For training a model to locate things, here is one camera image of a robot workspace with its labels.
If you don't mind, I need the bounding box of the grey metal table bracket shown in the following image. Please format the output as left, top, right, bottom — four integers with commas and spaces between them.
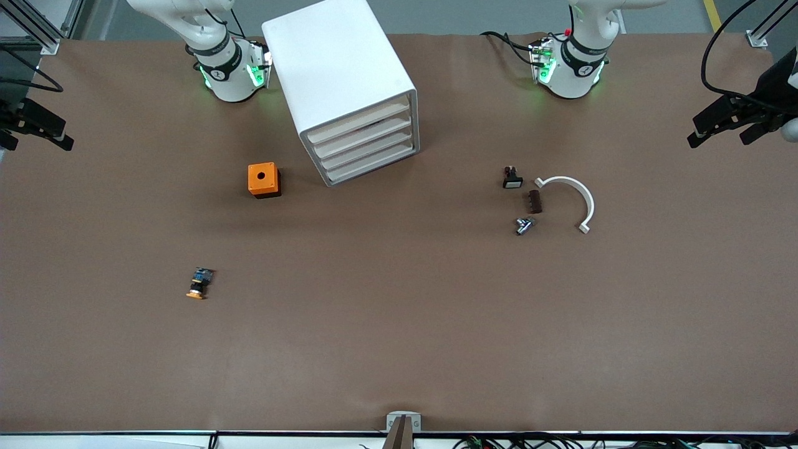
386, 411, 422, 433

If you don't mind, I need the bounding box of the orange emergency stop button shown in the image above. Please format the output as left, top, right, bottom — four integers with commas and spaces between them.
186, 267, 216, 300

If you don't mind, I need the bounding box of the orange button enclosure box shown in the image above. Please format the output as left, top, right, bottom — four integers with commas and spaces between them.
248, 162, 282, 199

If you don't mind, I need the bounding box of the black base cable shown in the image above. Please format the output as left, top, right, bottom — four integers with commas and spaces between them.
480, 31, 538, 66
227, 0, 248, 39

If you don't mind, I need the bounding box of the aluminium frame post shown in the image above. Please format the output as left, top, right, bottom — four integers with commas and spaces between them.
747, 0, 798, 49
0, 0, 85, 56

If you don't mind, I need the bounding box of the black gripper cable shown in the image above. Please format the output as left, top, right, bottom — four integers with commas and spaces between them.
701, 0, 780, 113
0, 47, 64, 94

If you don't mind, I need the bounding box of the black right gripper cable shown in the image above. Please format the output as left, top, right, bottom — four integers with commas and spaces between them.
0, 47, 64, 94

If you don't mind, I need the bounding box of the dark camera mount beam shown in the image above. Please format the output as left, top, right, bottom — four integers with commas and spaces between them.
382, 416, 415, 449

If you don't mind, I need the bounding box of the white curved plastic bracket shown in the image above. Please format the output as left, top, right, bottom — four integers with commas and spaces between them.
534, 176, 595, 234

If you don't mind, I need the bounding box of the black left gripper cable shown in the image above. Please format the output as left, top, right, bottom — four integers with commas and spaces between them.
701, 0, 780, 113

